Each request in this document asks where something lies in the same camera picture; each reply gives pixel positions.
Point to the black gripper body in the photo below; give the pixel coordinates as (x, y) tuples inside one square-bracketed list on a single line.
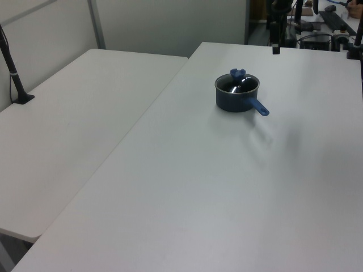
[(275, 32)]

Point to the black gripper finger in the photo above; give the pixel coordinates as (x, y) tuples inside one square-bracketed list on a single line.
[(274, 50), (278, 50)]

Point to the glass lid with blue knob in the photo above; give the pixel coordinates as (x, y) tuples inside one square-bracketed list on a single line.
[(237, 84)]

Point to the person's bare hand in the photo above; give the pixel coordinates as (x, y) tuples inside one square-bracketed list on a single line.
[(356, 10)]

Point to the black background box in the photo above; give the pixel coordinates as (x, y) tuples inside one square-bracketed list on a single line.
[(269, 17)]

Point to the thin black background pole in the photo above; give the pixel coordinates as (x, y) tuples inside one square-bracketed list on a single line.
[(298, 10)]

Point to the black computer box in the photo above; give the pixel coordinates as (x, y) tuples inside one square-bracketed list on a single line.
[(315, 43)]

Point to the black computer mouse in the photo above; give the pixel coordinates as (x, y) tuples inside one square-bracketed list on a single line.
[(330, 8)]

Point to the black keyboard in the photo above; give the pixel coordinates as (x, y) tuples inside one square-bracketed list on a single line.
[(336, 21)]

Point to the white side table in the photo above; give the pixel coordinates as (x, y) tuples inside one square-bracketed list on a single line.
[(71, 113)]

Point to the black camera stand with clamp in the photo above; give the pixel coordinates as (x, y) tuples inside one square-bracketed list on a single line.
[(353, 52)]

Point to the grey partition post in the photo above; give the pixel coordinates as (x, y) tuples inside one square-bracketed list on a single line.
[(97, 25)]

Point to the black camera stand with flat base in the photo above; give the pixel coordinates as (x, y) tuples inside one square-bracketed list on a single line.
[(15, 79)]

